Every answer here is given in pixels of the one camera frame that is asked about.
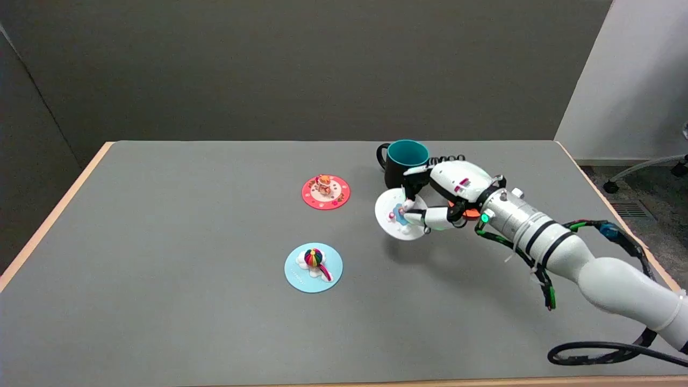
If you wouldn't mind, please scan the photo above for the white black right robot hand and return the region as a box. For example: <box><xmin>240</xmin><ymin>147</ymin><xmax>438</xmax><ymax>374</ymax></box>
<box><xmin>403</xmin><ymin>159</ymin><xmax>507</xmax><ymax>234</ymax></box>

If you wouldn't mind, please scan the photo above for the white cup lid with figurine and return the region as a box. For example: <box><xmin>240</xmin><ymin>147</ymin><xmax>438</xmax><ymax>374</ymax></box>
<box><xmin>375</xmin><ymin>188</ymin><xmax>429</xmax><ymax>241</ymax></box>

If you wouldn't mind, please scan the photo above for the red cup lid with figurine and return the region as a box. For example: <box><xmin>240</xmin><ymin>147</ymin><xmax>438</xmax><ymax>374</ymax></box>
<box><xmin>302</xmin><ymin>174</ymin><xmax>351</xmax><ymax>211</ymax></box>

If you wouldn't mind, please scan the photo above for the blue cup lid with balloon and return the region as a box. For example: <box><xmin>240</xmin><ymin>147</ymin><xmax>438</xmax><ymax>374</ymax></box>
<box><xmin>284</xmin><ymin>243</ymin><xmax>343</xmax><ymax>294</ymax></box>

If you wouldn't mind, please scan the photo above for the black mug with teal inside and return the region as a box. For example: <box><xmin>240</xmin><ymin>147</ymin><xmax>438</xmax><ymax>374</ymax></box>
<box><xmin>376</xmin><ymin>140</ymin><xmax>431</xmax><ymax>190</ymax></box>

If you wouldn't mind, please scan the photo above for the floor vent grille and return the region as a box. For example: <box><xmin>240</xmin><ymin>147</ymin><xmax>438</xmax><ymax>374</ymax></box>
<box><xmin>612</xmin><ymin>202</ymin><xmax>654</xmax><ymax>219</ymax></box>

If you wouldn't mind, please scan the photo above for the green black cable bundle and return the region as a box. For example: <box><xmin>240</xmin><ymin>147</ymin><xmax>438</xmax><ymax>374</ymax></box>
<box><xmin>475</xmin><ymin>217</ymin><xmax>557</xmax><ymax>311</ymax></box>

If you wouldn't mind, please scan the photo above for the black cable with blue connector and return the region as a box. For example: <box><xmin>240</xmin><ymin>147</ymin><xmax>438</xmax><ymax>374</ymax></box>
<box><xmin>562</xmin><ymin>219</ymin><xmax>660</xmax><ymax>281</ymax></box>

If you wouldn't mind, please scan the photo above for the thick black cable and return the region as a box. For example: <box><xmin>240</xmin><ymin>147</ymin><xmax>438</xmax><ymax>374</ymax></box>
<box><xmin>547</xmin><ymin>327</ymin><xmax>688</xmax><ymax>367</ymax></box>

